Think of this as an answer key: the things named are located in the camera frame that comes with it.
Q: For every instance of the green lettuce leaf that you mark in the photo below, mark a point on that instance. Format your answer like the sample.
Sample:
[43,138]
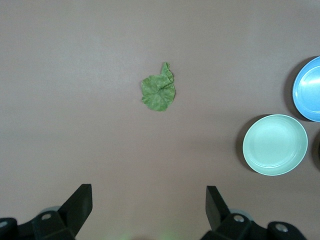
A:
[157,95]

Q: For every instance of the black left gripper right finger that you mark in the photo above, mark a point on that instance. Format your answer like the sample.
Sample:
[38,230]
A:
[220,215]

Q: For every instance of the brown table cover sheet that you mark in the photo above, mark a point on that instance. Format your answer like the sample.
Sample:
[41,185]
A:
[75,75]

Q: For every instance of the pale green round plate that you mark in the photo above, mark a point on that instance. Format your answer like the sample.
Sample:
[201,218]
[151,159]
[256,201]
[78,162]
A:
[275,145]

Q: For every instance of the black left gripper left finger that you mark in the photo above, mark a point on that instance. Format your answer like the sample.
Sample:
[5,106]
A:
[75,212]

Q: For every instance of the blue round plate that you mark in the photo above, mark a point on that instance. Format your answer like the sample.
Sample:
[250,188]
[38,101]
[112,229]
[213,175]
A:
[310,92]

